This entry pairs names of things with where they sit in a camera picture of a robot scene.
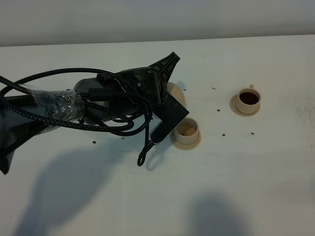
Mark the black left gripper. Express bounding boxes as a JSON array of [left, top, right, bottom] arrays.
[[115, 52, 180, 116]]

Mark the beige teapot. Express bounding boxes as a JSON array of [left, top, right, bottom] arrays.
[[166, 82, 186, 108]]

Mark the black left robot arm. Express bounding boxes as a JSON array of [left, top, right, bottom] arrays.
[[0, 53, 188, 174]]

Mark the near beige teacup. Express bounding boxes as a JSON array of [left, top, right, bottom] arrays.
[[174, 118, 199, 136]]

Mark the beige teacup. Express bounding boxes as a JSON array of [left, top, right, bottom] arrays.
[[238, 85, 261, 105], [174, 118, 199, 136]]

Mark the far beige cup saucer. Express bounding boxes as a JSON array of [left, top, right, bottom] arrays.
[[229, 94, 260, 117]]

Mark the beige cup saucer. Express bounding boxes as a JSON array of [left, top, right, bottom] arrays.
[[170, 130, 201, 150], [229, 94, 260, 117]]

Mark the near beige cup saucer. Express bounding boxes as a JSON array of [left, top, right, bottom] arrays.
[[170, 130, 201, 150]]

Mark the far beige teacup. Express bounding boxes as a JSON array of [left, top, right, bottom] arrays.
[[238, 85, 261, 105]]

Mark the braided black cable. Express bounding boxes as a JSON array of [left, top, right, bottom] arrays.
[[0, 68, 155, 167]]

